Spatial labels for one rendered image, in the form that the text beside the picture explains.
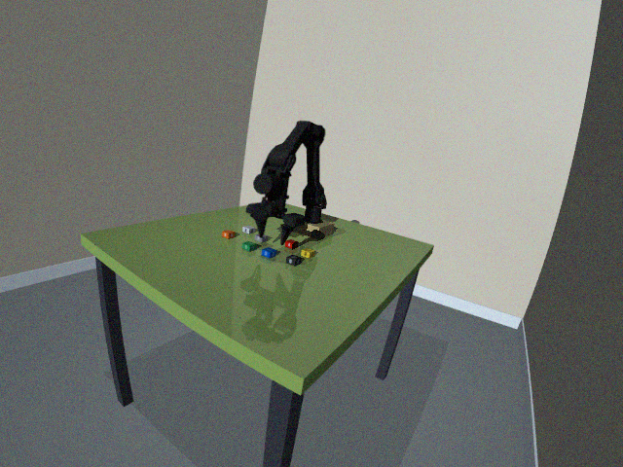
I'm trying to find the blue block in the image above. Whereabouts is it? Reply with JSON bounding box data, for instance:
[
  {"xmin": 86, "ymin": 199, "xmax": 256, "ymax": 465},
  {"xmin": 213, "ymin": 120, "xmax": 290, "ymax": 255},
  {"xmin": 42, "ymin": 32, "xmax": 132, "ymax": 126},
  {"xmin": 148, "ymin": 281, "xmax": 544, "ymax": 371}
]
[{"xmin": 262, "ymin": 247, "xmax": 276, "ymax": 259}]

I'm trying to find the green block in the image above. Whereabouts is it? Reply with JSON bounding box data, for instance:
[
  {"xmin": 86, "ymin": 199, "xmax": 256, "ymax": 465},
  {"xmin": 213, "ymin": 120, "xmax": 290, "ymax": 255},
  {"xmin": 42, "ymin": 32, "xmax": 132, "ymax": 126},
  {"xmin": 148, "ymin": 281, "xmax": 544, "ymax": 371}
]
[{"xmin": 241, "ymin": 241, "xmax": 257, "ymax": 252}]

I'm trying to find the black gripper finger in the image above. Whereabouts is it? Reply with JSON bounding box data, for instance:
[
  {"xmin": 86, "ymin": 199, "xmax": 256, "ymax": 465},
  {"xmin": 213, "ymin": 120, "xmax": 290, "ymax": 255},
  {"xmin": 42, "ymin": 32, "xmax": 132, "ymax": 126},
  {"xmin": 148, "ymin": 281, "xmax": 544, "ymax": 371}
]
[
  {"xmin": 255, "ymin": 219, "xmax": 267, "ymax": 237},
  {"xmin": 280, "ymin": 224, "xmax": 295, "ymax": 245}
]

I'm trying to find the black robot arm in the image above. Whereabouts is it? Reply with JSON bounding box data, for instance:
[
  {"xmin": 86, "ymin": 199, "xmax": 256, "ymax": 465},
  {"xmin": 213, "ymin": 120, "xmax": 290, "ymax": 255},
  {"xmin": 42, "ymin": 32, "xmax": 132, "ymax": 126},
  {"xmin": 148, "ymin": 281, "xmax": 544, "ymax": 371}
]
[{"xmin": 251, "ymin": 121, "xmax": 327, "ymax": 224}]

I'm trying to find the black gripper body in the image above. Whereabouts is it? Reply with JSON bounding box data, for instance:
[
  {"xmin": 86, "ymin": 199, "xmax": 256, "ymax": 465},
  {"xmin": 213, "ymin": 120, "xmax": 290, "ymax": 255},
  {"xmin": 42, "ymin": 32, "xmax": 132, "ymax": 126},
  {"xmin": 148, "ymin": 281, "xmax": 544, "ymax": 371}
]
[{"xmin": 246, "ymin": 192, "xmax": 306, "ymax": 227}]

